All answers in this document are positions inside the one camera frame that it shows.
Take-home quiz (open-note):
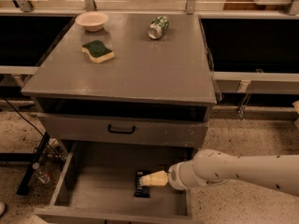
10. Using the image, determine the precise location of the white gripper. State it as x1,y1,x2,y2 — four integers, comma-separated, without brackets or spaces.
140,162,188,190

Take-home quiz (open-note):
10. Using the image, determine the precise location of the dark blue rxbar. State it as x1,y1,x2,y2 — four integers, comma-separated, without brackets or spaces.
135,171,150,198

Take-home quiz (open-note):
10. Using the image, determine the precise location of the closed grey top drawer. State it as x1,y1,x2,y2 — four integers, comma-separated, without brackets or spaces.
38,113,208,148

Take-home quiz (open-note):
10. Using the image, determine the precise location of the open grey middle drawer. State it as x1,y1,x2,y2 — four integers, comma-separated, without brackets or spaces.
35,142,194,224

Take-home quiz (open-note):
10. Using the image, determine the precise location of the grey drawer cabinet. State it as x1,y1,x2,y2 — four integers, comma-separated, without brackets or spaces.
21,12,218,224

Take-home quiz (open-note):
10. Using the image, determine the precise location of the clear plastic bottle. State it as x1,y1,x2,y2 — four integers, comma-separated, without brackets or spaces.
32,162,51,184

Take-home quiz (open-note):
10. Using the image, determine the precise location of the black table leg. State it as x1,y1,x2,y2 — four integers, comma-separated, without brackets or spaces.
16,132,50,196

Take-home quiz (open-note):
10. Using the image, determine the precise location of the green yellow sponge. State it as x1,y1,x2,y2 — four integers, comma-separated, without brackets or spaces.
81,40,114,63

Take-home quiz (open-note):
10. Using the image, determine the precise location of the green soda can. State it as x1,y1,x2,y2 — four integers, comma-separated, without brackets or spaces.
148,16,169,40

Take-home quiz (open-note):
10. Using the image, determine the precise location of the beige bowl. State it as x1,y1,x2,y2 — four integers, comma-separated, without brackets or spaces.
75,11,108,32

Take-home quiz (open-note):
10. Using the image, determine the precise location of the black drawer handle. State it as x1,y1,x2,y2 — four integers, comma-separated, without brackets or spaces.
107,124,135,134

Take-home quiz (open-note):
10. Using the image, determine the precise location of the metal bracket under shelf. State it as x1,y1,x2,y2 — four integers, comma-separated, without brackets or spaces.
237,80,251,120

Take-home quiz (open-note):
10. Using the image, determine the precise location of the black cable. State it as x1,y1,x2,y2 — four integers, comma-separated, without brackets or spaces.
2,97,64,161

